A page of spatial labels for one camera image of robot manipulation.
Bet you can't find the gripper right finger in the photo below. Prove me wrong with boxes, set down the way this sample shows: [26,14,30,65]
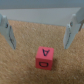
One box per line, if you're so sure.
[62,7,84,51]

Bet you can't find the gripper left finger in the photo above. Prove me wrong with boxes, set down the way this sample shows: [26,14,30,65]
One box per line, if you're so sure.
[0,13,17,51]

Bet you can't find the pink block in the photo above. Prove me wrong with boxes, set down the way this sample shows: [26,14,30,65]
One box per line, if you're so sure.
[35,46,55,71]

